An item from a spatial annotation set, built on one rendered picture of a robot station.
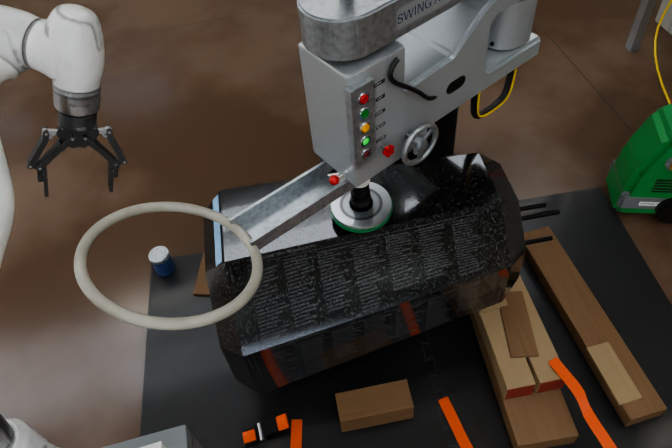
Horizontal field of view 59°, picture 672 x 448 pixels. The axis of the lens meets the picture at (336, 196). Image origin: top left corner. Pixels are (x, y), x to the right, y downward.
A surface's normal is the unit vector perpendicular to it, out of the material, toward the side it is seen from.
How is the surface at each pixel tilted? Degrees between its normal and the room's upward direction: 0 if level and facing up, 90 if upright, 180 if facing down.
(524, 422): 0
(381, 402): 0
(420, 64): 4
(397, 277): 45
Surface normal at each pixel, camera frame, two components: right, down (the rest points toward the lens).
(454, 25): -0.55, -0.17
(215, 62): -0.07, -0.65
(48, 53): -0.26, 0.46
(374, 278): 0.10, 0.05
